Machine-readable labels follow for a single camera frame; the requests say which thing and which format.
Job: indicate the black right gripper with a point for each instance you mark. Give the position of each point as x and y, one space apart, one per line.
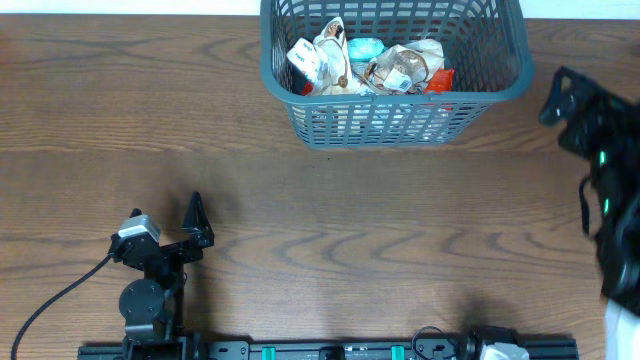
578 125

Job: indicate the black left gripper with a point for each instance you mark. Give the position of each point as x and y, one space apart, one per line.
199 233

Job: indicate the orange and tan cracker packet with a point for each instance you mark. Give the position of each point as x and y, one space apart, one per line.
442 81

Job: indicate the kraft paper snack bag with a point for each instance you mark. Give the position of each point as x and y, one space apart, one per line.
404 69

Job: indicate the blue tissue packet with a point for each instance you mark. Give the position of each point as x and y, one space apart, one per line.
307 65

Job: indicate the white rice bag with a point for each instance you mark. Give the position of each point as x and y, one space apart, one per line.
334 73

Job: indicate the grey plastic mesh basket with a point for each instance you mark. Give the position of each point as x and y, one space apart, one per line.
484 43

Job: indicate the teal wet wipe packet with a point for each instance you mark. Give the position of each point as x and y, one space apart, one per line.
364 49

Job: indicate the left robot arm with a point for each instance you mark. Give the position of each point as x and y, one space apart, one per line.
153 306

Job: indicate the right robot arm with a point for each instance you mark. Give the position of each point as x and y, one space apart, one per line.
609 202

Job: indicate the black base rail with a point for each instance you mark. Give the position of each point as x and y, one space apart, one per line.
487 342

